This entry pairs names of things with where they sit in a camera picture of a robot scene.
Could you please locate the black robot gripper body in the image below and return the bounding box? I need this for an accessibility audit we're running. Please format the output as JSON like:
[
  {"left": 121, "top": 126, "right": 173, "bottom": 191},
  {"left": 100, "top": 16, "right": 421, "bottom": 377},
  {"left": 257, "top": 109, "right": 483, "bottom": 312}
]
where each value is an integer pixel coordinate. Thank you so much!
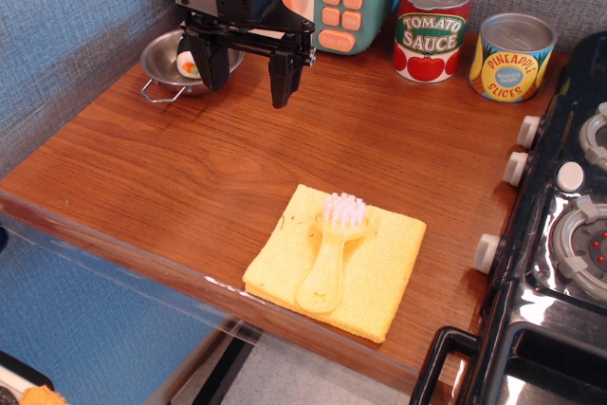
[{"left": 176, "top": 0, "right": 316, "bottom": 66}]

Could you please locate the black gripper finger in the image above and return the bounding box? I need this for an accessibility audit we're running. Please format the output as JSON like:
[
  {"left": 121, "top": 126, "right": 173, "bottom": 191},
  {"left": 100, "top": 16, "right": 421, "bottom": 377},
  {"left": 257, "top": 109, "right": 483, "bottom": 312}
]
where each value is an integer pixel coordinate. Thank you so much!
[
  {"left": 185, "top": 28, "right": 230, "bottom": 91},
  {"left": 268, "top": 37, "right": 304, "bottom": 109}
]

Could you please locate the yellow brush with white bristles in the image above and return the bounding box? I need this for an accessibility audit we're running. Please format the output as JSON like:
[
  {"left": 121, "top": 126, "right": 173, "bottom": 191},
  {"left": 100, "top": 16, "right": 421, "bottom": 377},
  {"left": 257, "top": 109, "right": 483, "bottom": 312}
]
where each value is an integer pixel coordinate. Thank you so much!
[{"left": 296, "top": 193, "right": 369, "bottom": 314}]

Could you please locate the white stove knob bottom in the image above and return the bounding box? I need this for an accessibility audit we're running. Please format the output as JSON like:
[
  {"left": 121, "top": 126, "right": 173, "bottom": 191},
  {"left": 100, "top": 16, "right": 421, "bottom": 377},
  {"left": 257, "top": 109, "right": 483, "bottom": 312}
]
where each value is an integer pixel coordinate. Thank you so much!
[{"left": 473, "top": 233, "right": 501, "bottom": 274}]

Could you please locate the white stove knob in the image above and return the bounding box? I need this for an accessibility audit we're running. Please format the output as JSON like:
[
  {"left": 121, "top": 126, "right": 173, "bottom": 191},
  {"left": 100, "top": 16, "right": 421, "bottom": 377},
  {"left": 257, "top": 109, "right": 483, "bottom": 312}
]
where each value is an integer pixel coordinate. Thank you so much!
[
  {"left": 503, "top": 152, "right": 528, "bottom": 187},
  {"left": 473, "top": 233, "right": 501, "bottom": 274},
  {"left": 517, "top": 116, "right": 542, "bottom": 149}
]

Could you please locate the toy sushi roll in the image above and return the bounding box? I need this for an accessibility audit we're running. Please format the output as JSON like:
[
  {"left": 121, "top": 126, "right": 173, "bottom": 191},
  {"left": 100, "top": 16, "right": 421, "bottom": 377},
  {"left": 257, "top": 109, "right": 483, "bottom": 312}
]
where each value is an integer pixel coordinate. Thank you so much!
[{"left": 176, "top": 37, "right": 201, "bottom": 80}]

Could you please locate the tomato sauce can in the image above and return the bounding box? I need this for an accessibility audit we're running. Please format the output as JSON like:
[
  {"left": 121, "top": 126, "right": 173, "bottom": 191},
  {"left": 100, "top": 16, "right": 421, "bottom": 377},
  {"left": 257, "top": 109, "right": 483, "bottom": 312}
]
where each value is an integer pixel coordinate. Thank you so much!
[{"left": 393, "top": 0, "right": 472, "bottom": 83}]

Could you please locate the yellow folded cloth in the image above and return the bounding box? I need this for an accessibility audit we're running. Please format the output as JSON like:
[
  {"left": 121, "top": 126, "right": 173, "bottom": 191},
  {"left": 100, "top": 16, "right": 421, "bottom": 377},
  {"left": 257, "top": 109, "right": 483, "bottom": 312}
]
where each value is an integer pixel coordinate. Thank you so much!
[{"left": 243, "top": 184, "right": 427, "bottom": 343}]

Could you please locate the pineapple slices can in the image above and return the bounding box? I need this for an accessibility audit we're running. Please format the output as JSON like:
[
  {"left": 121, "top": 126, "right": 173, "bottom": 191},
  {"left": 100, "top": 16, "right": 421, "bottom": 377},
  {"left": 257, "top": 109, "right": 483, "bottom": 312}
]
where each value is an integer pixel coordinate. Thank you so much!
[{"left": 469, "top": 12, "right": 557, "bottom": 103}]

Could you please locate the white stove knob middle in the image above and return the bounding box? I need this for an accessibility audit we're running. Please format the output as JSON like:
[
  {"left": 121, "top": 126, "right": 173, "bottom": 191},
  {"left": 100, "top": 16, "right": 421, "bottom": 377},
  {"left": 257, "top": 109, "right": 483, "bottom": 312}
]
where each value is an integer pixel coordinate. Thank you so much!
[{"left": 503, "top": 152, "right": 528, "bottom": 187}]

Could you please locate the white stove knob top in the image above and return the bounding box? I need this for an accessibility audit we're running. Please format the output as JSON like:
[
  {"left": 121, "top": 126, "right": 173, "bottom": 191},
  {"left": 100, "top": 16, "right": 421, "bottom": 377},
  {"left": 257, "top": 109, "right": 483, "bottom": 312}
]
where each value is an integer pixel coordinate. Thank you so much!
[{"left": 517, "top": 116, "right": 542, "bottom": 149}]

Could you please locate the black toy stove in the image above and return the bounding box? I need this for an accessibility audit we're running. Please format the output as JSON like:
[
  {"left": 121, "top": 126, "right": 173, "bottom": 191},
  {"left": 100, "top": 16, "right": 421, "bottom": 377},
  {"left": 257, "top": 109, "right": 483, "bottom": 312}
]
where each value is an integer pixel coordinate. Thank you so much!
[{"left": 409, "top": 30, "right": 607, "bottom": 405}]

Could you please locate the orange object bottom left corner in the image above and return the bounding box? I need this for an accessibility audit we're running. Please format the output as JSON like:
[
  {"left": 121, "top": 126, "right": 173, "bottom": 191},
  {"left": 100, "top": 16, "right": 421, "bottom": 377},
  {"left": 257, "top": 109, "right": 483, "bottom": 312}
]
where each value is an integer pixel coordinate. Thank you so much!
[{"left": 19, "top": 385, "right": 67, "bottom": 405}]

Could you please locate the silver metal bowl with handles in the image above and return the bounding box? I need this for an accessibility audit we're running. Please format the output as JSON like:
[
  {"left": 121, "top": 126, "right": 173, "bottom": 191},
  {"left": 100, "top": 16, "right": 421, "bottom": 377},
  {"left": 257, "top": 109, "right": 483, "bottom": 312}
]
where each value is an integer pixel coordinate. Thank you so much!
[{"left": 139, "top": 29, "right": 217, "bottom": 103}]

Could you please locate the black oven door handle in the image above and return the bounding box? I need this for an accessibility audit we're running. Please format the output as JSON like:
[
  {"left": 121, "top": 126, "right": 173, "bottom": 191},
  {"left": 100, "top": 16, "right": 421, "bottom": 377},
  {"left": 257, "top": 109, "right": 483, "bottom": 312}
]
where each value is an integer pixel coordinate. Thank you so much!
[{"left": 410, "top": 326, "right": 481, "bottom": 405}]

